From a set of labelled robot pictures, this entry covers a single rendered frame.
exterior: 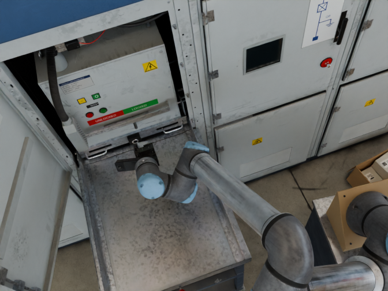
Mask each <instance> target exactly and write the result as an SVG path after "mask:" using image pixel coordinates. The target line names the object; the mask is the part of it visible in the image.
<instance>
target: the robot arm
mask: <svg viewBox="0 0 388 291"><path fill-rule="evenodd" d="M147 143H148V141H144V142H140V143H138V142H137V143H134V144H133V146H134V149H135V150H134V153H135V156H136V157H135V158H129V159H119V160H117V161H116V162H115V166H116V168H117V171H118V172H120V171H132V170H135V172H136V178H137V187H138V189H139V191H140V193H141V195H142V196H144V197H145V198H148V199H156V198H158V197H162V198H165V199H170V200H174V201H177V202H179V203H190V202H191V201H192V200H193V199H194V197H195V195H196V192H197V183H196V180H197V178H198V179H199V180H200V181H201V182H203V183H204V184H205V185H206V186H207V187H208V188H209V189H210V190H212V191H213V192H214V193H215V194H216V195H217V196H218V197H219V198H220V199H221V200H222V201H223V202H224V203H225V204H226V205H227V206H229V207H230V208H231V209H232V210H233V211H234V212H235V213H236V214H237V215H238V216H239V217H240V218H241V219H242V220H243V221H244V222H246V223H247V224H248V225H249V226H250V227H251V228H252V229H253V230H254V231H255V232H257V234H258V235H259V236H260V237H261V243H262V246H263V247H264V248H265V249H266V250H267V252H268V258H267V260H266V262H265V264H264V266H263V268H262V270H261V272H260V274H259V276H258V278H257V280H256V282H255V284H254V286H253V288H252V289H251V291H388V197H387V196H385V195H384V194H382V193H380V192H376V191H369V192H364V193H362V194H360V195H358V196H356V197H355V198H354V199H353V200H352V201H351V203H350V204H349V206H348V209H347V211H346V222H347V224H348V226H349V227H350V229H351V230H352V231H353V232H355V233H356V234H358V235H360V236H362V237H366V238H367V239H366V240H365V242H364V244H363V246H362V248H361V250H360V251H359V253H358V255H357V256H352V257H351V258H349V259H347V260H346V261H345V262H344V263H340V264H331V265H325V266H315V267H314V252H313V249H312V244H311V240H310V238H309V235H308V233H307V231H306V229H305V227H304V225H303V224H302V223H301V222H300V221H299V220H298V219H297V218H296V217H294V216H293V215H292V214H290V213H288V212H284V213H280V212H279V211H278V210H277V209H275V208H274V207H273V206H272V205H270V204H269V203H268V202H266V201H265V200H264V199H263V198H261V197H260V196H259V195H258V194H257V193H255V192H254V191H253V190H252V189H250V188H249V187H248V186H246V185H245V184H244V183H243V182H241V181H240V180H239V179H238V178H237V177H235V176H234V175H232V173H230V172H229V171H228V170H226V169H225V168H224V167H223V166H221V165H220V164H219V163H218V162H216V161H215V160H214V159H212V157H210V155H209V154H208V153H209V148H208V147H206V146H204V145H202V144H199V143H196V142H193V141H187V142H186V144H185V146H184V147H183V151H182V153H181V156H180V158H179V160H178V163H177V166H176V168H175V169H174V172H173V175H171V174H167V173H163V172H161V171H159V167H158V166H159V161H158V157H157V155H156V153H155V150H154V146H153V144H152V143H148V144H147Z"/></svg>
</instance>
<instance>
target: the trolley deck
mask: <svg viewBox="0 0 388 291"><path fill-rule="evenodd" d="M187 141H188V138H187V136H186V133H182V134H179V135H176V136H173V137H170V138H167V139H164V140H161V141H157V142H155V143H153V146H154V150H155V153H156V155H157V157H158V161H159V166H158V167H159V171H161V172H163V173H167V174H171V175H173V172H174V169H175V168H176V166H177V163H178V160H179V158H180V156H181V153H182V151H183V147H184V146H185V144H186V142H187ZM135 157H136V156H135V153H134V150H131V151H128V152H125V153H123V154H119V155H116V156H113V157H111V158H107V159H104V160H102V161H99V162H95V163H92V164H90V166H91V171H92V176H93V180H94V185H95V190H96V195H97V199H98V204H99V209H100V214H101V218H102V223H103V228H104V232H105V237H106V242H107V247H108V251H109V256H110V261H111V266H112V270H113V275H114V280H115V285H116V289H117V291H172V290H174V289H178V288H179V286H180V285H181V287H183V286H185V285H189V284H190V283H194V282H196V281H199V280H201V279H205V278H207V277H210V276H212V275H215V274H218V273H221V272H223V271H226V270H229V269H231V268H234V267H237V266H240V265H242V264H245V263H248V262H251V259H252V257H251V254H250V252H249V250H248V247H247V245H246V243H245V240H244V238H243V235H242V233H241V230H240V228H239V226H238V223H237V221H236V218H235V216H234V214H233V211H232V209H231V208H230V207H229V206H227V205H226V204H225V203H224V202H223V204H224V206H225V209H226V212H227V214H228V216H229V219H230V221H231V223H232V226H233V229H234V231H235V234H236V236H237V239H238V241H239V243H240V246H241V249H242V251H243V253H244V257H245V260H244V261H242V262H238V263H236V261H235V259H234V256H233V254H232V251H231V249H230V246H229V243H228V241H227V239H226V236H225V233H224V231H223V229H222V225H221V223H220V221H219V218H218V215H217V212H216V210H215V207H214V205H213V203H212V200H211V197H210V194H209V192H208V190H207V187H206V185H205V184H204V183H203V182H201V181H200V180H199V179H198V178H197V180H196V183H197V192H196V195H195V197H194V199H193V200H192V201H191V202H190V203H179V202H177V201H174V200H170V199H165V198H162V197H158V198H156V199H148V198H145V197H144V196H142V195H141V193H140V191H139V189H138V187H137V178H136V172H135V170H132V171H120V172H118V171H117V168H116V166H115V162H116V161H117V160H119V159H129V158H135ZM77 175H78V179H79V185H80V190H81V197H82V200H83V206H84V212H85V218H86V221H87V228H88V234H89V239H90V243H91V249H92V255H93V259H94V265H95V270H96V276H97V280H98V286H99V291H103V287H102V281H101V277H100V272H99V266H98V260H97V257H96V251H95V245H94V239H93V236H92V230H91V224H90V221H89V215H88V210H87V204H86V200H85V194H84V188H83V183H82V179H81V174H80V168H78V169H77Z"/></svg>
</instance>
